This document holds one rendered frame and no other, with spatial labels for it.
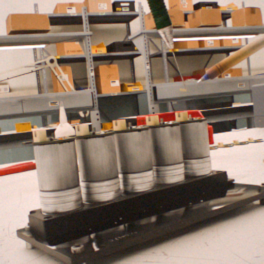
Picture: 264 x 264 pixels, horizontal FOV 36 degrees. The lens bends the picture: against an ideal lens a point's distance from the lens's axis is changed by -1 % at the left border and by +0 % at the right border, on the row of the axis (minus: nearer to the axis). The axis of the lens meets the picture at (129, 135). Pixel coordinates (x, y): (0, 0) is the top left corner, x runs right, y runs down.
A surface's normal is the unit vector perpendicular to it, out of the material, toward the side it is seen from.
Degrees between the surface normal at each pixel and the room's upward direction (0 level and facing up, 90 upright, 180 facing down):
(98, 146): 90
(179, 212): 0
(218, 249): 0
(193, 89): 90
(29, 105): 90
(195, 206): 0
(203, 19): 90
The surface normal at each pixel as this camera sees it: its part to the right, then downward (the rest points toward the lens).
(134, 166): -0.02, 0.07
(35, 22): 0.46, -0.04
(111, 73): 0.24, 0.00
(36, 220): -0.80, 0.13
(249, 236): -0.11, -0.99
